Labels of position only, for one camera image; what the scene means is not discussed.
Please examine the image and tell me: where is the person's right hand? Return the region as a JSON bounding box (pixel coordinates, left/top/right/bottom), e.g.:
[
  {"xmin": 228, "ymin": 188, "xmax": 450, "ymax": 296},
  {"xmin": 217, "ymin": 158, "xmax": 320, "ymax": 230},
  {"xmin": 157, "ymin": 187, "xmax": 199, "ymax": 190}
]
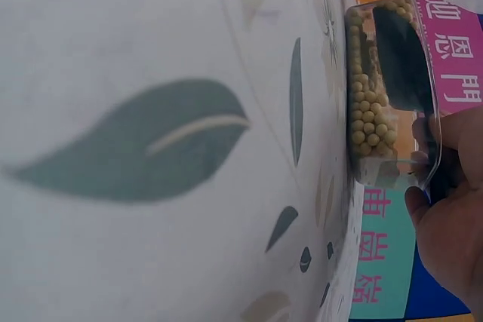
[{"xmin": 404, "ymin": 106, "xmax": 483, "ymax": 322}]

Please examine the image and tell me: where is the clear plastic box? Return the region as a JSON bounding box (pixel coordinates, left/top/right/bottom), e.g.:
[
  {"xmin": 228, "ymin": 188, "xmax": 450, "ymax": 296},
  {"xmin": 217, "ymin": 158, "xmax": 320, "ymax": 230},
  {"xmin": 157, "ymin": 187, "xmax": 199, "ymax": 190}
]
[{"xmin": 345, "ymin": 0, "xmax": 442, "ymax": 191}]

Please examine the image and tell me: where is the pile of yellow round beads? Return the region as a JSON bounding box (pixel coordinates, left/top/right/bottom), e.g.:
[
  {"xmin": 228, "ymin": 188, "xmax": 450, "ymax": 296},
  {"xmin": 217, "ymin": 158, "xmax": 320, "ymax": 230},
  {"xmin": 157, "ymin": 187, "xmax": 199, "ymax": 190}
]
[{"xmin": 349, "ymin": 0, "xmax": 419, "ymax": 159}]

